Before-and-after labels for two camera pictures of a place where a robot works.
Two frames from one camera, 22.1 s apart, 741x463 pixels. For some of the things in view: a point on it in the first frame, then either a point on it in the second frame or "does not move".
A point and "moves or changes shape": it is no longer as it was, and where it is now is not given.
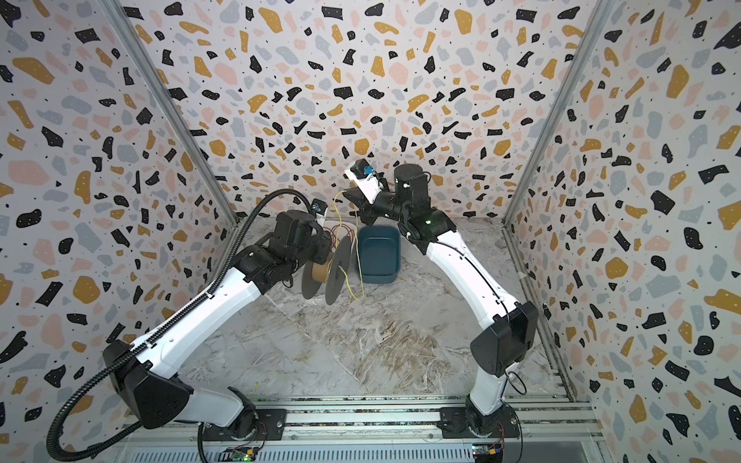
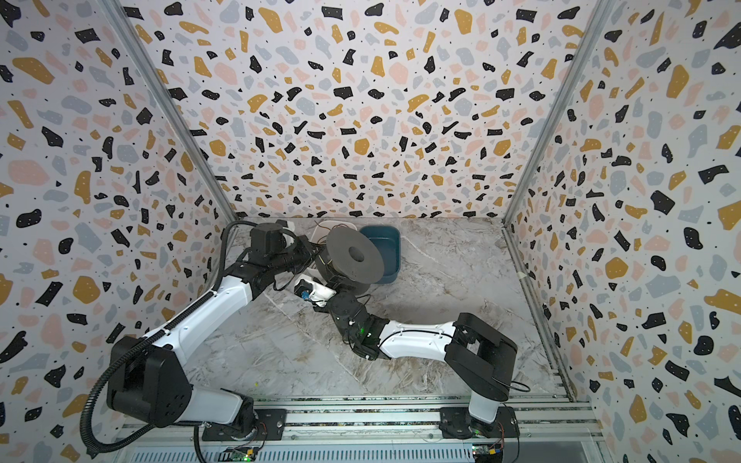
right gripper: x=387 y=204 → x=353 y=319
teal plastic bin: x=379 y=254 does not move
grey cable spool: x=330 y=273 moves or changes shape
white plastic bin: x=339 y=227 does not move
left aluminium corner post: x=132 y=41 does not move
